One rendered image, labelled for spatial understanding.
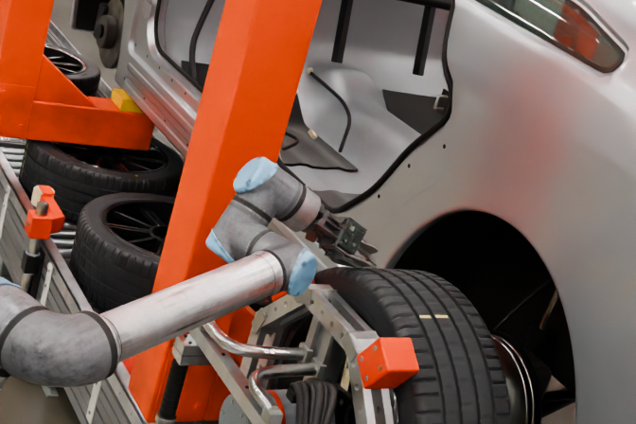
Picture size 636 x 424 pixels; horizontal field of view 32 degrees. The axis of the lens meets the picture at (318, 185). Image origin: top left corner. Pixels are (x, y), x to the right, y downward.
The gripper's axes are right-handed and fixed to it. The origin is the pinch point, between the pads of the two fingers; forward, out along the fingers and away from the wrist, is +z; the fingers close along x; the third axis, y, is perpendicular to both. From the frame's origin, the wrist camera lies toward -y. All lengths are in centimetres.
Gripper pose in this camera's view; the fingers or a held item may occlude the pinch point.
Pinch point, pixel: (369, 262)
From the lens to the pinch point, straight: 241.6
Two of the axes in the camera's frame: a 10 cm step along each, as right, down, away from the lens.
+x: 4.7, -8.4, 2.7
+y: 5.1, 0.1, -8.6
